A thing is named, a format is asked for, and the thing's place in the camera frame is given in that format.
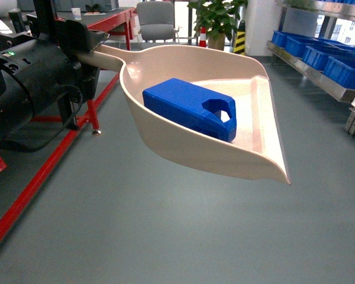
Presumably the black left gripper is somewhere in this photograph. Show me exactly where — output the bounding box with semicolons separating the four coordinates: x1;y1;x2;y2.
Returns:
25;11;107;130

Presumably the blue plastic part block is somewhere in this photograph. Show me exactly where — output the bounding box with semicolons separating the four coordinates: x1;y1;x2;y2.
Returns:
143;78;237;142

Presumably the beige plastic dustpan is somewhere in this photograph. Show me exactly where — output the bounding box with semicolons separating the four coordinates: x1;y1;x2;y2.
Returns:
78;45;290;183

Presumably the blue bin on shelf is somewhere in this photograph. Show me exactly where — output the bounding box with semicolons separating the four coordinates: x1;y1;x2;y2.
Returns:
323;56;355;90

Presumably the stainless steel shelf rack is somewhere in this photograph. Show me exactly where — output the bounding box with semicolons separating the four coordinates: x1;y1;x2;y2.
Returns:
267;1;355;136

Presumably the white paper cup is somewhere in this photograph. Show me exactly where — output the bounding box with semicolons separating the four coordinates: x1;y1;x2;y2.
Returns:
71;8;82;21

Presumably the grey office chair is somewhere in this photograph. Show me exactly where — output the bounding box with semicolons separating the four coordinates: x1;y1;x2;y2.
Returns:
136;1;180;49

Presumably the red white traffic cone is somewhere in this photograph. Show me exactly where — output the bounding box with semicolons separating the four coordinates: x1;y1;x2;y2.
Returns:
199;27;206;48

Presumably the potted green plant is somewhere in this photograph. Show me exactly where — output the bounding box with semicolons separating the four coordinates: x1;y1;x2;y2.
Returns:
188;0;249;51

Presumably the yellow black traffic cone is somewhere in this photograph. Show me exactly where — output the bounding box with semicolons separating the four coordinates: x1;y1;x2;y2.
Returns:
233;20;246;56

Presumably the black cable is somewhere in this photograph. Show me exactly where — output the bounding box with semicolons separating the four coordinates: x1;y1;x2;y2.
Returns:
0;84;84;153

